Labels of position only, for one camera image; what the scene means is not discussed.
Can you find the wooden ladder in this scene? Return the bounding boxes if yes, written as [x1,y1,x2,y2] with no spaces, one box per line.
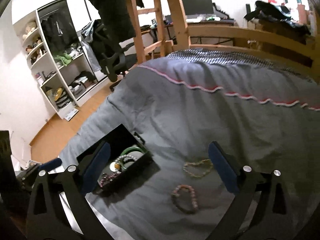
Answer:
[126,0,173,64]

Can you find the black office chair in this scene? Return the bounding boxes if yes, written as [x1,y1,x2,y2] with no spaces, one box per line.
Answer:
[91,21,140,92]

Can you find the wooden bed frame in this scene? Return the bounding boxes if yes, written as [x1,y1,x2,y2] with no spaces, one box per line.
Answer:
[160,0,318,80]

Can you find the dark clothes in wardrobe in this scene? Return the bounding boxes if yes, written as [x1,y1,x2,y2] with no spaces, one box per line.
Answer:
[40,11,73,53]

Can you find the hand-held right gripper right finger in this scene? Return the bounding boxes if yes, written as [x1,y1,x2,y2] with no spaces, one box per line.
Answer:
[208,141,300,240]

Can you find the wooden desk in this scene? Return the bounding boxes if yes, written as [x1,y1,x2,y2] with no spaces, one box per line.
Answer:
[140,16,236,46]

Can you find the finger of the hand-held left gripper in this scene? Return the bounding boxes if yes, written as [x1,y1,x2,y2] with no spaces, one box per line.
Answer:
[37,157,63,173]

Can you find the blue denim garment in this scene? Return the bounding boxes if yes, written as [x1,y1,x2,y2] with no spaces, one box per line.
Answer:
[80,21,103,72]

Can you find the beige stuffed toy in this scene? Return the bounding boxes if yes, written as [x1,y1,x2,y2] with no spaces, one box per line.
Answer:
[22,21,38,40]

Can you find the gold chain bracelet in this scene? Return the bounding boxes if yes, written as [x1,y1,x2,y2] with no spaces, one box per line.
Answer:
[183,159,214,179]

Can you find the purple bead bracelet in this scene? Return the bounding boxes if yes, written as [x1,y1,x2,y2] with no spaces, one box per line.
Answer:
[98,172,121,188]

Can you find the yellow object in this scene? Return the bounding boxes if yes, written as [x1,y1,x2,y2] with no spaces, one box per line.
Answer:
[53,87,64,101]

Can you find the green cloth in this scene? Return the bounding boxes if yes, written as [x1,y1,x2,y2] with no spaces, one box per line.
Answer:
[54,51,75,67]

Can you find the white shelf unit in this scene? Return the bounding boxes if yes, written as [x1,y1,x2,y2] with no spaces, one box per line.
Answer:
[12,9,101,120]

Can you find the black computer monitor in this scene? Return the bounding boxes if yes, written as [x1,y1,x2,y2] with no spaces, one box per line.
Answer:
[180,0,215,16]

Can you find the black jewelry box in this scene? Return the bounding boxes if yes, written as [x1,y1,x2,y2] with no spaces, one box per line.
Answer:
[76,124,160,197]

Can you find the white pearl bracelet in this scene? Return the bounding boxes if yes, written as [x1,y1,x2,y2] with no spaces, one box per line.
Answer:
[114,154,138,173]

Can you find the pink bead bracelet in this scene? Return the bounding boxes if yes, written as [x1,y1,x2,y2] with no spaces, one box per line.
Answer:
[171,184,199,214]

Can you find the pile of dark clothes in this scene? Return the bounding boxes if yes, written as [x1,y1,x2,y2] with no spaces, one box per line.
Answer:
[244,0,312,36]

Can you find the grey blanket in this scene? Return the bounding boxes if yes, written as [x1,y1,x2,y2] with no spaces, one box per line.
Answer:
[59,55,320,240]

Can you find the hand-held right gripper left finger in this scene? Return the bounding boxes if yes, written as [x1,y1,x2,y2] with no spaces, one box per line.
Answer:
[25,142,112,240]

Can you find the striped bed sheet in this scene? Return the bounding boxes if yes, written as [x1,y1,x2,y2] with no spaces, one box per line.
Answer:
[165,49,316,83]

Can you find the black hanging garment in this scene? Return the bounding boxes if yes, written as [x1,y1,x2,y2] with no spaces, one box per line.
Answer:
[74,0,145,55]

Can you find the green bangle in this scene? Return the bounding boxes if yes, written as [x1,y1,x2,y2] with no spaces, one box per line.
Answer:
[119,146,146,159]

